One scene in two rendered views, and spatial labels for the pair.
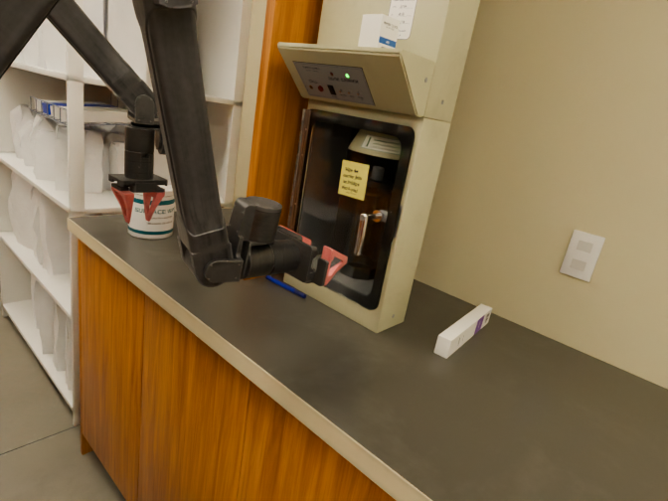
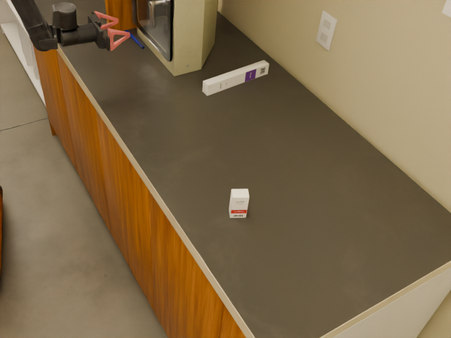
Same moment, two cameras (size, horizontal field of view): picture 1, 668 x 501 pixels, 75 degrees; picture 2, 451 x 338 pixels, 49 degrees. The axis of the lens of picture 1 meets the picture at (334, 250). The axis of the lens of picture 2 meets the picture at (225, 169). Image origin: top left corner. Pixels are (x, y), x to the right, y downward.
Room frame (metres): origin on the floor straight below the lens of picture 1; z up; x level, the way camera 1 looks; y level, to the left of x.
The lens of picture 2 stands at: (-0.50, -0.72, 1.96)
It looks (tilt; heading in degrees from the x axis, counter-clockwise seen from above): 44 degrees down; 15
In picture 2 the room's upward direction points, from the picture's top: 6 degrees clockwise
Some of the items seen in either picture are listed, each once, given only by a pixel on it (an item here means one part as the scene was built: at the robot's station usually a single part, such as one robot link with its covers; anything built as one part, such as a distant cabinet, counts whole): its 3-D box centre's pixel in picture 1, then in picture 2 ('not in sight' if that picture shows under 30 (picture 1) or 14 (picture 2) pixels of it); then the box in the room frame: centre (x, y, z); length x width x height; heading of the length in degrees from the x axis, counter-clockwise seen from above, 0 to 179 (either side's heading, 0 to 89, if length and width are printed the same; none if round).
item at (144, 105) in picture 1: (160, 125); not in sight; (0.95, 0.41, 1.30); 0.11 x 0.09 x 0.12; 127
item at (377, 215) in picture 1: (366, 233); (156, 13); (0.89, -0.06, 1.17); 0.05 x 0.03 x 0.10; 140
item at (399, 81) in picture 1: (347, 78); not in sight; (0.94, 0.03, 1.46); 0.32 x 0.12 x 0.10; 50
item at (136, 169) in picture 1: (138, 168); not in sight; (0.92, 0.44, 1.21); 0.10 x 0.07 x 0.07; 141
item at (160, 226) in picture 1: (151, 210); not in sight; (1.29, 0.57, 1.02); 0.13 x 0.13 x 0.15
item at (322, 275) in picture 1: (323, 259); (114, 35); (0.74, 0.01, 1.14); 0.09 x 0.07 x 0.07; 140
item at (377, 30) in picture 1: (378, 35); not in sight; (0.91, -0.01, 1.54); 0.05 x 0.05 x 0.06; 46
